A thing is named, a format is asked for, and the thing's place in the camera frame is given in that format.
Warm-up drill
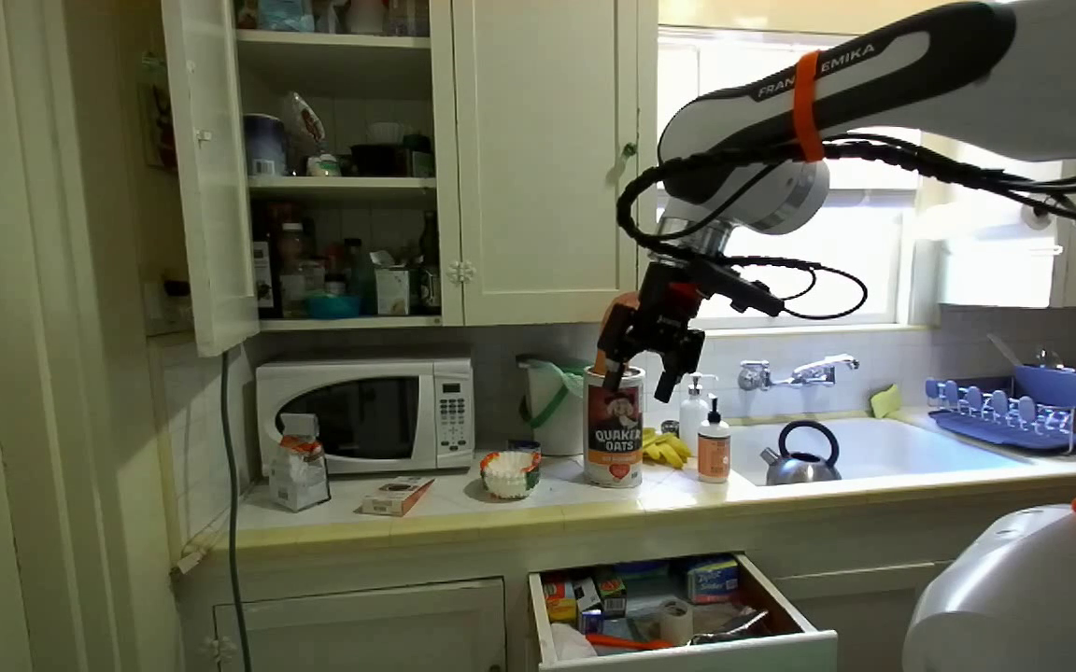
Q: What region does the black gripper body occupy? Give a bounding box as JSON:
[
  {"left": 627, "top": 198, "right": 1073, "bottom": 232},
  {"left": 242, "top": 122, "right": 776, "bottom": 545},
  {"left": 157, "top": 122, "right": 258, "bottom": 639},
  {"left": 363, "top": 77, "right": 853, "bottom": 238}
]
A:
[{"left": 599, "top": 264, "right": 701, "bottom": 400}]

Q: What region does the white tape roll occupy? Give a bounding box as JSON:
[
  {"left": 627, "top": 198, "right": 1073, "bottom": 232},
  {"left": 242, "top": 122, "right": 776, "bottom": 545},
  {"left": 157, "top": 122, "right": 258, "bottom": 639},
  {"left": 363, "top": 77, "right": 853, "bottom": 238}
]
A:
[{"left": 655, "top": 602, "right": 695, "bottom": 645}]

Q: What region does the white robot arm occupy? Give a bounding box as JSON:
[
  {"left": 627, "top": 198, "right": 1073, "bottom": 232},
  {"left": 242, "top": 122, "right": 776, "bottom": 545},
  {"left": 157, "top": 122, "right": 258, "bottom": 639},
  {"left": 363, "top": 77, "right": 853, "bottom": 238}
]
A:
[{"left": 599, "top": 0, "right": 1076, "bottom": 390}]

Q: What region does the open white drawer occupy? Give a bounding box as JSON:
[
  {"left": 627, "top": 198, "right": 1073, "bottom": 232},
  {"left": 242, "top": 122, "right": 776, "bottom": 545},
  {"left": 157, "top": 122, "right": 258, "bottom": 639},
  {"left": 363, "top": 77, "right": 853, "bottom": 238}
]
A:
[{"left": 531, "top": 553, "right": 836, "bottom": 672}]

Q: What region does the white upper cabinet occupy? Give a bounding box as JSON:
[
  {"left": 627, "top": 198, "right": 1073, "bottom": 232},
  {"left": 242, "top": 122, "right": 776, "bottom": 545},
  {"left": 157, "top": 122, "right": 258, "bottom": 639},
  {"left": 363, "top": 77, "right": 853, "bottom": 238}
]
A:
[{"left": 161, "top": 0, "right": 660, "bottom": 361}]

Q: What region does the open cabinet door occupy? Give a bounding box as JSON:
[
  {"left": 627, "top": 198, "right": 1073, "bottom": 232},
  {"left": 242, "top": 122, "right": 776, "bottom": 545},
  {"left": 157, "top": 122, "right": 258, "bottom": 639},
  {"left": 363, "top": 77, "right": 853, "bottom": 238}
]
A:
[{"left": 161, "top": 0, "right": 258, "bottom": 360}]

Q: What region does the white soap dispenser bottle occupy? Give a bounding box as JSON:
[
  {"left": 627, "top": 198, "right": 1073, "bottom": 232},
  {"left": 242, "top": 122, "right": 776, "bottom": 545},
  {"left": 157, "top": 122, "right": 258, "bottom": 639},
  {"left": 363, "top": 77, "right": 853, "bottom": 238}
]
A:
[{"left": 682, "top": 372, "right": 710, "bottom": 453}]

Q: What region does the tall printed canister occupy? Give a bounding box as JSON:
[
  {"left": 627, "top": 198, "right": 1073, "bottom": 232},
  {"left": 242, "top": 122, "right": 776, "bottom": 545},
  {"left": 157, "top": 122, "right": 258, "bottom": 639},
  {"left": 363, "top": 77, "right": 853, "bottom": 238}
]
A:
[{"left": 582, "top": 368, "right": 644, "bottom": 487}]

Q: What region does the soap bottle orange label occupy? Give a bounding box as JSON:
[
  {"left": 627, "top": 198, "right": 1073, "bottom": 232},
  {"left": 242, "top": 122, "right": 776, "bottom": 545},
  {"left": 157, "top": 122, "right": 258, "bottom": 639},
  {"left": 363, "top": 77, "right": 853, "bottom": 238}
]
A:
[{"left": 695, "top": 402, "right": 731, "bottom": 480}]

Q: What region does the chrome sink faucet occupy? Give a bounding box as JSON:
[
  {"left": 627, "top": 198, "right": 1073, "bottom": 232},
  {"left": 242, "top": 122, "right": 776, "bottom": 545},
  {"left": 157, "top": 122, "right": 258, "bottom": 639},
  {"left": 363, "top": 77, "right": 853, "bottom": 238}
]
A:
[{"left": 738, "top": 354, "right": 861, "bottom": 392}]

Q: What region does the wrapped food package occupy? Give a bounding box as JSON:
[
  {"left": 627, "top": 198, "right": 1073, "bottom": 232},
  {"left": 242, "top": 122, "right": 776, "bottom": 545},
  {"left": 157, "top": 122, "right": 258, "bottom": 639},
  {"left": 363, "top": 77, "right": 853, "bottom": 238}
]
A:
[{"left": 479, "top": 453, "right": 542, "bottom": 499}]

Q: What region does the yellow green sponge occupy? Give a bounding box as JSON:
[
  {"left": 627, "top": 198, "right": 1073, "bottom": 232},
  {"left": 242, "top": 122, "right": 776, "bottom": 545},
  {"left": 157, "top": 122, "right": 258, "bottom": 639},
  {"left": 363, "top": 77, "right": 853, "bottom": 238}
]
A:
[{"left": 868, "top": 383, "right": 903, "bottom": 418}]

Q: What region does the white microwave oven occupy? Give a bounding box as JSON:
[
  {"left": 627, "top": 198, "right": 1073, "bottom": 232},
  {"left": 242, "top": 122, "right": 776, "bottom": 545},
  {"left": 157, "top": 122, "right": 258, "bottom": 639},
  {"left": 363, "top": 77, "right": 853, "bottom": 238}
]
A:
[{"left": 256, "top": 360, "right": 479, "bottom": 478}]

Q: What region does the orange plastic spoon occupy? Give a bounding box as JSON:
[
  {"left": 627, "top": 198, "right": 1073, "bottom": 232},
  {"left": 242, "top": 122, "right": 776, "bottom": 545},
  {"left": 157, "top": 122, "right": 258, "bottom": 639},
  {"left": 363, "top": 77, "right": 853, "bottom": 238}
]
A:
[{"left": 588, "top": 635, "right": 678, "bottom": 648}]

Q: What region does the white paper bag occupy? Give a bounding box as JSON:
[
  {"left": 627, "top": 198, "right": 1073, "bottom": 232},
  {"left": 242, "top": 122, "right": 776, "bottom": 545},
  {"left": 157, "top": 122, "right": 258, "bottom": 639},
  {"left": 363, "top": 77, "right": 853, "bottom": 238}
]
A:
[{"left": 271, "top": 413, "right": 329, "bottom": 513}]

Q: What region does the blue dish rack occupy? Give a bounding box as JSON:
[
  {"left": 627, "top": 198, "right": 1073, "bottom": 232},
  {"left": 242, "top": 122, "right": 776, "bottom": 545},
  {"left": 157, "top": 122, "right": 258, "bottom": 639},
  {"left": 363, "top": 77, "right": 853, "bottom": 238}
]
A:
[{"left": 928, "top": 365, "right": 1076, "bottom": 457}]

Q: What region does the white pitcher green handle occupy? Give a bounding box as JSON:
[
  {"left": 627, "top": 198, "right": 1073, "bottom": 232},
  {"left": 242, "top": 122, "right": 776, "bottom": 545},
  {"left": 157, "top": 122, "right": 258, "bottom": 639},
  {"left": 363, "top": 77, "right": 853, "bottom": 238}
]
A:
[{"left": 520, "top": 360, "right": 588, "bottom": 461}]

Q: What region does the grey kettle black handle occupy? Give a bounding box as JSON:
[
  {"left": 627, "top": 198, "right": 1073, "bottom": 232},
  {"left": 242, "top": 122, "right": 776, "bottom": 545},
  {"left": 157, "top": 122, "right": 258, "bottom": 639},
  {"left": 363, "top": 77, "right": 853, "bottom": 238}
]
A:
[{"left": 764, "top": 418, "right": 841, "bottom": 487}]

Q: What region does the black power cord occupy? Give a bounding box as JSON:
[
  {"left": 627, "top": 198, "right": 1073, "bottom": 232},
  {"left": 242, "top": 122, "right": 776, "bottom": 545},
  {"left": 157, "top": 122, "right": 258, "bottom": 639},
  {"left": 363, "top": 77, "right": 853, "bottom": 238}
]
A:
[{"left": 218, "top": 346, "right": 256, "bottom": 672}]

